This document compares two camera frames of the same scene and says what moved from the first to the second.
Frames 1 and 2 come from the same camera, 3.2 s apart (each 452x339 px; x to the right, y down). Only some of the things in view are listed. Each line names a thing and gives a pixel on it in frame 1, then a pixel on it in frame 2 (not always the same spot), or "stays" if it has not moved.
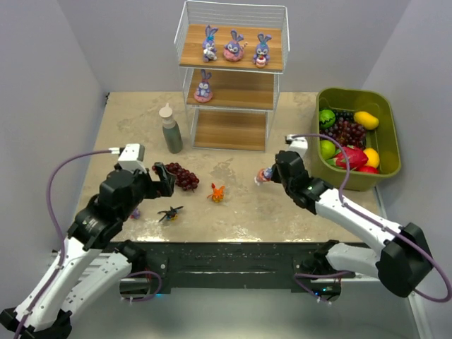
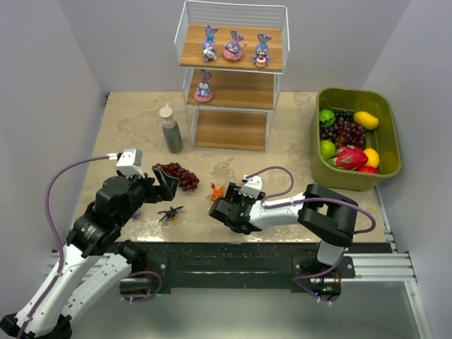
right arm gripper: x=280 y=171 to x=226 y=207
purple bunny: x=233 y=51 stays
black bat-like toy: x=171 y=215 stays
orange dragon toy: x=217 y=194 stays
